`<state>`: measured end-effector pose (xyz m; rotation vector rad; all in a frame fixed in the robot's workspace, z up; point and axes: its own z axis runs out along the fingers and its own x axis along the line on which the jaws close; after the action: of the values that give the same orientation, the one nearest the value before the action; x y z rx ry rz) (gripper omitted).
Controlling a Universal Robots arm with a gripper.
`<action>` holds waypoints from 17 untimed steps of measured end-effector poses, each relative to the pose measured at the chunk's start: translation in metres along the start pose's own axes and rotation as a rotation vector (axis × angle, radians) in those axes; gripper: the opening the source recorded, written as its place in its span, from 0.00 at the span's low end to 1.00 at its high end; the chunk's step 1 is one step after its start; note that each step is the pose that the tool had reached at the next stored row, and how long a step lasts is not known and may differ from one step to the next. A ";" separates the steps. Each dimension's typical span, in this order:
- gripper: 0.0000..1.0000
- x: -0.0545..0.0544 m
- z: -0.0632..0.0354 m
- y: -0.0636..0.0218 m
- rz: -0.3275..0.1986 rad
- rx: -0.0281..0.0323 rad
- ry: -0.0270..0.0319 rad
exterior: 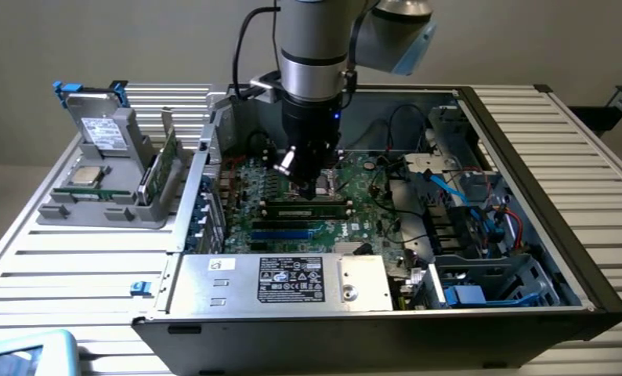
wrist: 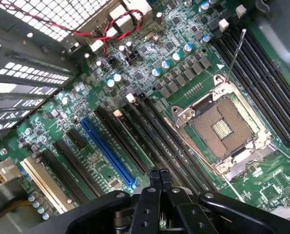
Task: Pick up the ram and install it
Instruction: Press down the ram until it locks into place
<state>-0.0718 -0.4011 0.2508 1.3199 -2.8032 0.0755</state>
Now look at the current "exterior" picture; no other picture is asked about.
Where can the silver CPU chip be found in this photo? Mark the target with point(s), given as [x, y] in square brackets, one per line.
[87, 176]

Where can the blue disk carrier bracket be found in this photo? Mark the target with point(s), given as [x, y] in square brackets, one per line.
[88, 92]

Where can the green graphics card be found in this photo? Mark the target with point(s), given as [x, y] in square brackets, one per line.
[163, 164]

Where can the installed black RAM stick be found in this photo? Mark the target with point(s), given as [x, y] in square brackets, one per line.
[306, 210]

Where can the blue expansion slot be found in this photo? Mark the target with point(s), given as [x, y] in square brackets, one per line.
[282, 235]

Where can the CPU socket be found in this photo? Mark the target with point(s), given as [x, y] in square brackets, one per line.
[327, 181]

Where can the green motherboard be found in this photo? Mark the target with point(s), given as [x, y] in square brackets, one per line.
[310, 223]

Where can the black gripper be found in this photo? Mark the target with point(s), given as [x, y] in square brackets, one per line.
[310, 133]

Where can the silver hard disk drive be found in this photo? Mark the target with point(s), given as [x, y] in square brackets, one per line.
[104, 125]

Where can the open black PC case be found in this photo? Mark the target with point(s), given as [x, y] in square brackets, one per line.
[378, 235]

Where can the grey parts rack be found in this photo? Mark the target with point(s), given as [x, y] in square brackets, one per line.
[116, 184]

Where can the metal disk bay cage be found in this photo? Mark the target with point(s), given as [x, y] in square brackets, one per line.
[478, 282]

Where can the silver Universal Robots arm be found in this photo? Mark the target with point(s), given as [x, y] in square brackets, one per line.
[310, 43]

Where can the silver chipset heatsink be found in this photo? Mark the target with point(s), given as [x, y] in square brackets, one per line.
[351, 248]

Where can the silver power supply unit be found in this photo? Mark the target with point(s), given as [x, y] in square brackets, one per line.
[279, 282]

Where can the blue plastic clip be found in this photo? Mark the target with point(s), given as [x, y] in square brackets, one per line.
[140, 289]

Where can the green RAM stick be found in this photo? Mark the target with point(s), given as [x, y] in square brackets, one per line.
[95, 194]

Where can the blue drive tray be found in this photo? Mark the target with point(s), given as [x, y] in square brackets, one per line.
[464, 295]

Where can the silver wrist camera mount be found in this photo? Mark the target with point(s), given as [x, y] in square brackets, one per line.
[266, 87]

